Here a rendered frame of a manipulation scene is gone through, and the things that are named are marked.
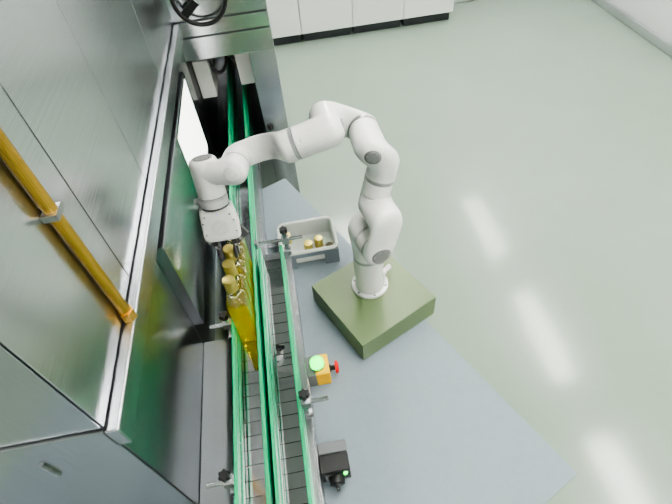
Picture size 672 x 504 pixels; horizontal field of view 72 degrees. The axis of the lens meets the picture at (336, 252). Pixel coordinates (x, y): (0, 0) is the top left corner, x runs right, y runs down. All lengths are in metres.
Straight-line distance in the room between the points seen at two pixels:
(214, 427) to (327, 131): 0.85
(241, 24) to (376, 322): 1.31
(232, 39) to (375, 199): 1.11
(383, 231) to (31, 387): 0.86
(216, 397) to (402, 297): 0.66
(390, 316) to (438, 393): 0.28
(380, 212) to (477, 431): 0.70
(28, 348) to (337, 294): 1.07
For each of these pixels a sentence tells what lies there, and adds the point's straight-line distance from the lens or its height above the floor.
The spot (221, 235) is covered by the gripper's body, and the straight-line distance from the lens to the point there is 1.31.
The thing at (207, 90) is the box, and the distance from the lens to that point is 2.38.
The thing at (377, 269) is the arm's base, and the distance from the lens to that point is 1.49.
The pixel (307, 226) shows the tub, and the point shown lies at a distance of 1.86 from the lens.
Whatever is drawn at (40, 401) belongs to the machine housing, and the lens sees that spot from 0.82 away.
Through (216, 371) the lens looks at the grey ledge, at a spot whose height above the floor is 0.88.
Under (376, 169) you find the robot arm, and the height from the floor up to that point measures 1.37.
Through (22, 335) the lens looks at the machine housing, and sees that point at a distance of 0.73.
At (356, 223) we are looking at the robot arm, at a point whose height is 1.15.
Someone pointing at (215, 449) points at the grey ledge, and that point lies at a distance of 1.38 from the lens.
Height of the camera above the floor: 2.13
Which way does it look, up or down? 49 degrees down
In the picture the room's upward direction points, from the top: 7 degrees counter-clockwise
